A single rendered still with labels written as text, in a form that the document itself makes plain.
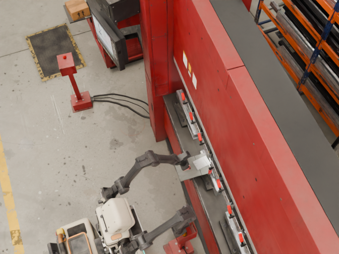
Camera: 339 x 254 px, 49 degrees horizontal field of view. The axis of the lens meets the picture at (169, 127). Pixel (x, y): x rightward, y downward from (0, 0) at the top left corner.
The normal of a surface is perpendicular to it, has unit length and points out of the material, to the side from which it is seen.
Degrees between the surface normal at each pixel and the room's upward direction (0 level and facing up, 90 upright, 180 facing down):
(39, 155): 0
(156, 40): 90
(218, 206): 0
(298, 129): 0
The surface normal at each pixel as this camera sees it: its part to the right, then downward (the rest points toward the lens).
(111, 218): -0.69, -0.11
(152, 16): 0.30, 0.81
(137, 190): -0.01, -0.52
